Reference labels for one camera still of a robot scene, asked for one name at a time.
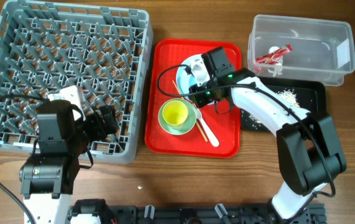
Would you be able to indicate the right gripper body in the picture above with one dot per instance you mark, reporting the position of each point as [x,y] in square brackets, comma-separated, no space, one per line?
[204,98]

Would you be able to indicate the green bowl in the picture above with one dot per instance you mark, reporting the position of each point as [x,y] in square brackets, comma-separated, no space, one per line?
[186,127]

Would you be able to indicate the yellow cup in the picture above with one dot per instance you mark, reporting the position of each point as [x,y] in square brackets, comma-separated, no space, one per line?
[175,113]

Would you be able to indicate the red snack wrapper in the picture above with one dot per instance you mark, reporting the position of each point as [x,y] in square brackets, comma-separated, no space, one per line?
[266,59]

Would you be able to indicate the white tissue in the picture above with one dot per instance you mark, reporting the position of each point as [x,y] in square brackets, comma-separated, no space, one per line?
[276,70]

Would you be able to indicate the red plastic tray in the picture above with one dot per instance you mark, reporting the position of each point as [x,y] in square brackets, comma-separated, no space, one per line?
[224,122]

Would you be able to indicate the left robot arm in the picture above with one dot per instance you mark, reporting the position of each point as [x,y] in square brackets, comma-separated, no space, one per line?
[48,175]

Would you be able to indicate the rice and shell scraps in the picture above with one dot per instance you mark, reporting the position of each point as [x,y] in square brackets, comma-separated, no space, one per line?
[287,94]

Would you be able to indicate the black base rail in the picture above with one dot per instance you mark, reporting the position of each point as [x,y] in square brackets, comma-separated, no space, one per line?
[196,214]

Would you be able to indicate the grey dishwasher rack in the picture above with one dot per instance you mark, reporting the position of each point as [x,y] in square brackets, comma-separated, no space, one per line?
[48,46]

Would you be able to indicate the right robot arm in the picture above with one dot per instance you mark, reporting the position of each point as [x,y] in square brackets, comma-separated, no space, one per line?
[309,149]

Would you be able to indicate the white plastic fork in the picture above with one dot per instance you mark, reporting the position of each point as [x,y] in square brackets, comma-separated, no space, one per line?
[211,137]

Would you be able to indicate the light blue plate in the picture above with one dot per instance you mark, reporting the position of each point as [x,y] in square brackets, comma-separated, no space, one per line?
[183,80]

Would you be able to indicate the wooden chopstick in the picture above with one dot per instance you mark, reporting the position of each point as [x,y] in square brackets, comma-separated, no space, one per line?
[197,123]

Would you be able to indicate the black waste tray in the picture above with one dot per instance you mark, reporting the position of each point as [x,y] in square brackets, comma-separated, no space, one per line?
[310,95]

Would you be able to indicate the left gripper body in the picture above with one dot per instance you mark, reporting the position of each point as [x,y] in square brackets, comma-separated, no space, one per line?
[93,128]

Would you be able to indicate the clear plastic bin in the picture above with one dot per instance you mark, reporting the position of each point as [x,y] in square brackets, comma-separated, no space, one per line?
[323,50]

